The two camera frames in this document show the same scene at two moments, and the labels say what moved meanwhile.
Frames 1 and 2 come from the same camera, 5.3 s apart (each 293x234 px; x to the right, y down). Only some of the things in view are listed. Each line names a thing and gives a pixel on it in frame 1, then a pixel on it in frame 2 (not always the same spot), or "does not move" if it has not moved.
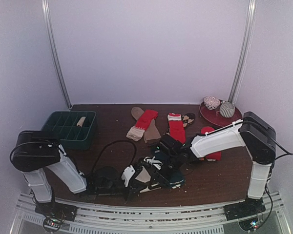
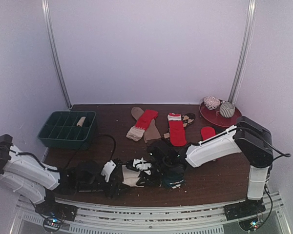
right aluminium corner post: [252, 13] does not move
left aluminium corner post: [46, 13] does not move
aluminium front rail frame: [198, 219] does not move
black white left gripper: [135, 187] to [115, 192]
